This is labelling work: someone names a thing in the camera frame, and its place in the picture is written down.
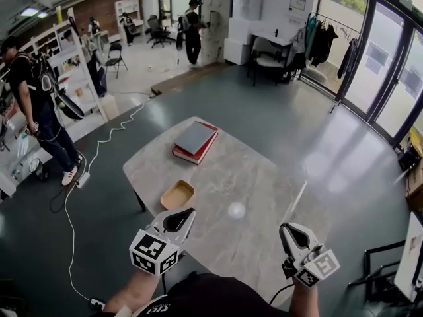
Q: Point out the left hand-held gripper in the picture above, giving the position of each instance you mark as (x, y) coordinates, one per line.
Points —
(150, 253)

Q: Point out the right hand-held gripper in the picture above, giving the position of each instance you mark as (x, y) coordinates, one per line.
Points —
(319, 267)

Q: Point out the beige plastic bin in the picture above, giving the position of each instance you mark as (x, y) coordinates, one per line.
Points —
(177, 195)

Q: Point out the person's left forearm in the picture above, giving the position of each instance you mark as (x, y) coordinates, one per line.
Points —
(132, 292)

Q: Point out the person's right forearm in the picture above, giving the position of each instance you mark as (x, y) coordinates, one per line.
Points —
(304, 302)

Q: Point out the black table leg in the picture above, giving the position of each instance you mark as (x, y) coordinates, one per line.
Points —
(140, 201)

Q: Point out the grey book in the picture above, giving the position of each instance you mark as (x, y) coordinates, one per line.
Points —
(195, 137)

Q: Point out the person's dark clothing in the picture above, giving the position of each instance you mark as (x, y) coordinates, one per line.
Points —
(215, 297)

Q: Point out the white board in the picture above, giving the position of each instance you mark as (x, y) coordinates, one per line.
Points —
(409, 259)

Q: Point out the white power strip with plugs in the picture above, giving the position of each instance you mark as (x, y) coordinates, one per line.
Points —
(97, 304)

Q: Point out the cardboard box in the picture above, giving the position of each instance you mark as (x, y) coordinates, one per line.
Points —
(416, 187)

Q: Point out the pale floor box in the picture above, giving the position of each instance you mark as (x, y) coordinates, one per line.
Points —
(109, 107)

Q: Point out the white shelving unit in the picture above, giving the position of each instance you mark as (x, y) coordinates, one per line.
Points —
(100, 106)

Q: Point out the black clothes rack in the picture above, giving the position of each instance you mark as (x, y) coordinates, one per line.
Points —
(336, 106)

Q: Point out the black and yellow case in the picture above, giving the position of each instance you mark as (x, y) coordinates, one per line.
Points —
(409, 155)

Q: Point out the white box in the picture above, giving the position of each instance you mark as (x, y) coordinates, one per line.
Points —
(247, 3)
(239, 29)
(236, 51)

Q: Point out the black folding chair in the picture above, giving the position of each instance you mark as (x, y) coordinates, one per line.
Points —
(115, 52)

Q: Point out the black chair with white cushion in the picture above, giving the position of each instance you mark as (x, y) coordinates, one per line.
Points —
(267, 59)

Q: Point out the dark grey hanging jacket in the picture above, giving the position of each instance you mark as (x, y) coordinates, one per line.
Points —
(347, 58)

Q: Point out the black office chair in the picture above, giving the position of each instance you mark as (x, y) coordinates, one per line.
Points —
(158, 30)

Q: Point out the white paper notice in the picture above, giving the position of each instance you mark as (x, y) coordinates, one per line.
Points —
(376, 58)
(411, 82)

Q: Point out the light grey hanging garment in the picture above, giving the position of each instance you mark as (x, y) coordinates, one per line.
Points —
(299, 43)

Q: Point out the black hanging jacket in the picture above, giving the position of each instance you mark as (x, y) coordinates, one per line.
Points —
(322, 43)

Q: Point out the white desk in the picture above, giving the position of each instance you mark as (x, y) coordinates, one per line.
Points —
(269, 37)

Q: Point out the teal hanging garment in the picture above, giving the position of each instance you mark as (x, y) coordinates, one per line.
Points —
(310, 33)

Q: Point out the white bookcase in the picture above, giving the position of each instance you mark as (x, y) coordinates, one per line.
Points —
(133, 3)

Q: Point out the black framed glass doors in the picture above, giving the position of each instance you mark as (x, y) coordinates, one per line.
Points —
(408, 38)

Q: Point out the ceiling light panel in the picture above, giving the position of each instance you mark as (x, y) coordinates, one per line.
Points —
(42, 14)
(29, 11)

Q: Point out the black metal frame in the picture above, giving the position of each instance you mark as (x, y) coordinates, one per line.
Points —
(367, 263)

